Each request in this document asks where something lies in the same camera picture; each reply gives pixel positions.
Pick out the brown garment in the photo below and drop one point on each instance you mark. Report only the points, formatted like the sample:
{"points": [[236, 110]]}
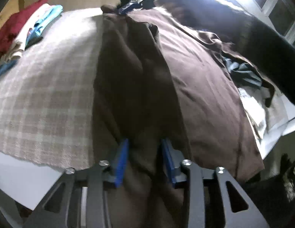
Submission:
{"points": [[157, 80]]}

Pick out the dark teal garment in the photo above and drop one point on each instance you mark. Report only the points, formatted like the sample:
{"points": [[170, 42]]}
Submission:
{"points": [[243, 74]]}

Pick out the white window frame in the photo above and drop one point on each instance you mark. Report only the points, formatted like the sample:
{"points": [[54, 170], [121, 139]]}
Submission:
{"points": [[281, 14]]}

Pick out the stack of folded clothes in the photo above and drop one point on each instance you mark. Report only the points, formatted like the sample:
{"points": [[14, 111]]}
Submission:
{"points": [[24, 29]]}

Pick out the plaid beige bed sheet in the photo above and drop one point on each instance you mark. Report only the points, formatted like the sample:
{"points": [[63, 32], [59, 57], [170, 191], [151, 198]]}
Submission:
{"points": [[46, 99]]}

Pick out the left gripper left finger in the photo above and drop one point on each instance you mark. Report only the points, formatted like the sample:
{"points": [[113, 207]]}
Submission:
{"points": [[61, 206]]}

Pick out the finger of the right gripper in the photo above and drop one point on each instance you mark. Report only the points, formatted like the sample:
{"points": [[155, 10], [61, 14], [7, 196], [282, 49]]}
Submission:
{"points": [[128, 8]]}

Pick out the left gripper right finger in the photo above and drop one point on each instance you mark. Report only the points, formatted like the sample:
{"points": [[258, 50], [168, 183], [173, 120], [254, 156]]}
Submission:
{"points": [[212, 198]]}

